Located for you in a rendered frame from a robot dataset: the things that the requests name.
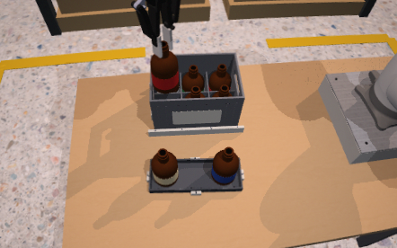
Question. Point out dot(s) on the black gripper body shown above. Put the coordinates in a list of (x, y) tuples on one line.
[(152, 2)]

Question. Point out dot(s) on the grey divided crate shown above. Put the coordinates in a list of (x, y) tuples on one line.
[(174, 111)]

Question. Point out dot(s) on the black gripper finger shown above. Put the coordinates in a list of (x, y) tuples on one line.
[(154, 22), (168, 20)]

